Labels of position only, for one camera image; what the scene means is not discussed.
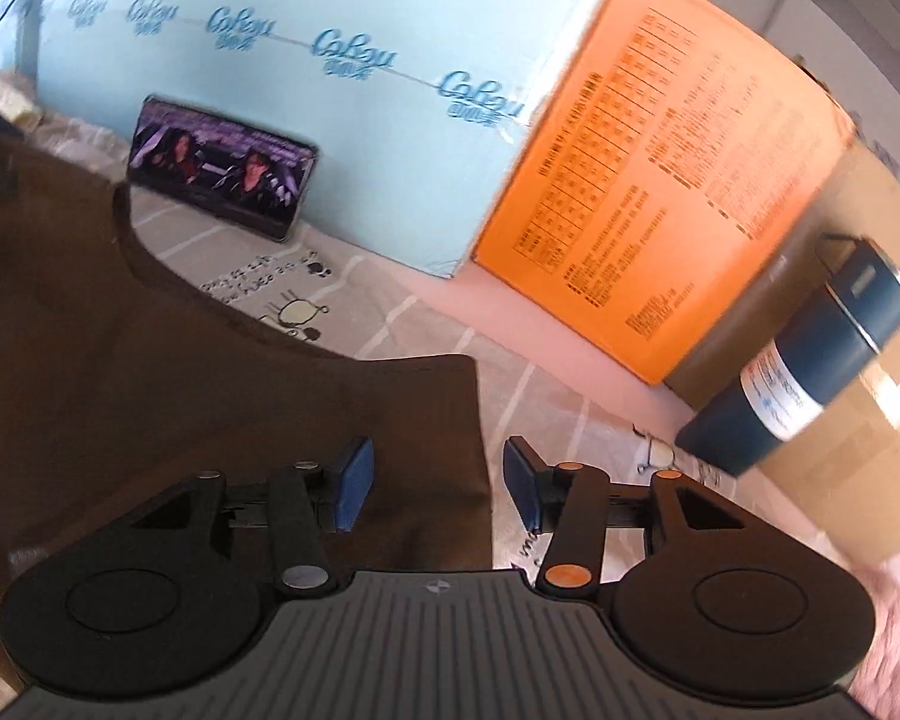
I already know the dark blue insulated bottle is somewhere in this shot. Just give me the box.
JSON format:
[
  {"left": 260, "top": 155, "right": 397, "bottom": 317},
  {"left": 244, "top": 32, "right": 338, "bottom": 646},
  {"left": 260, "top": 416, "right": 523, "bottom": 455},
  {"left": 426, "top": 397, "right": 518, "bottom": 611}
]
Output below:
[{"left": 675, "top": 234, "right": 900, "bottom": 478}]

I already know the brown garment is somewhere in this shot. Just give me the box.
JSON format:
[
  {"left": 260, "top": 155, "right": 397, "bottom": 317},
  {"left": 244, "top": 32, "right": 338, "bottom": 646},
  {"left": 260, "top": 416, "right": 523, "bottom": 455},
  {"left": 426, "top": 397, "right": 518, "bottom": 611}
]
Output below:
[{"left": 0, "top": 131, "right": 494, "bottom": 698}]

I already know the orange printed box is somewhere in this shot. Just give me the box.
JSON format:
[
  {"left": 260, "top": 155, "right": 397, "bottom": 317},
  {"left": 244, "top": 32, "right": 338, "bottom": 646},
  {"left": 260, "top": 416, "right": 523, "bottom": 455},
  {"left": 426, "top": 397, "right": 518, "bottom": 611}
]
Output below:
[{"left": 469, "top": 0, "right": 857, "bottom": 389}]

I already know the brown cardboard box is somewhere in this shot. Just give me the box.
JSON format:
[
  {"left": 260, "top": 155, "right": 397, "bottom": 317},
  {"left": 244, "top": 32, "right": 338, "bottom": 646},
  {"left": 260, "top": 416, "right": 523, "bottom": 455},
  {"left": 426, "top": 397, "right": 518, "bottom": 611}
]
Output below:
[{"left": 664, "top": 142, "right": 900, "bottom": 565}]

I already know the smartphone with lit screen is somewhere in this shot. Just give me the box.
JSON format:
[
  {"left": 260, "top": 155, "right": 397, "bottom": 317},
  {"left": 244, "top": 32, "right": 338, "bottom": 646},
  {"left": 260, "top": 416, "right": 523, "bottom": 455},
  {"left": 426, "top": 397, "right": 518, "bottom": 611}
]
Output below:
[{"left": 126, "top": 95, "right": 320, "bottom": 244}]

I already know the pink fuzzy cloth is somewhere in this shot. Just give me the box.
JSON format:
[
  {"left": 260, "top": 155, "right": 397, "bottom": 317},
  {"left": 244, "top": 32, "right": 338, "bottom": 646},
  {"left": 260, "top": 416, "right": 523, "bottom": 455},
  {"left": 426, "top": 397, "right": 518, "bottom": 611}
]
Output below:
[{"left": 844, "top": 559, "right": 900, "bottom": 720}]

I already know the sheep print bed sheet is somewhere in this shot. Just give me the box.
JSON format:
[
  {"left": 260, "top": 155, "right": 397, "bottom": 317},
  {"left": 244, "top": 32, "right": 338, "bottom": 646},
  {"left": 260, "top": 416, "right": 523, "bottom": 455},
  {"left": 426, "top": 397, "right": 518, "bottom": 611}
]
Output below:
[{"left": 0, "top": 71, "right": 863, "bottom": 578}]

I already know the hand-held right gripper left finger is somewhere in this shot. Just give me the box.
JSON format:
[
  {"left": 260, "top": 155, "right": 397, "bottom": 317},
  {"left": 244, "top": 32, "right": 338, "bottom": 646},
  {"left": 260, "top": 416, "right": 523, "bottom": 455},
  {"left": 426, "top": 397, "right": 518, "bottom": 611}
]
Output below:
[{"left": 112, "top": 438, "right": 377, "bottom": 601}]

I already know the light blue cardboard box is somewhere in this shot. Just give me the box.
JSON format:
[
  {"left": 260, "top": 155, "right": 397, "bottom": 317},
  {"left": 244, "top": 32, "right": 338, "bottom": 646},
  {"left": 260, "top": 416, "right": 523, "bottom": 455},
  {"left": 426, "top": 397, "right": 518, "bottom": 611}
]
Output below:
[{"left": 15, "top": 0, "right": 631, "bottom": 282}]

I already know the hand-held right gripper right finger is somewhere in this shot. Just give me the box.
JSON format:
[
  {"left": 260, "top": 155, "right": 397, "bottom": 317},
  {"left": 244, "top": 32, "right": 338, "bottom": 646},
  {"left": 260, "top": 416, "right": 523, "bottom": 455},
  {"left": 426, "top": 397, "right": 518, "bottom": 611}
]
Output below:
[{"left": 501, "top": 436, "right": 767, "bottom": 604}]

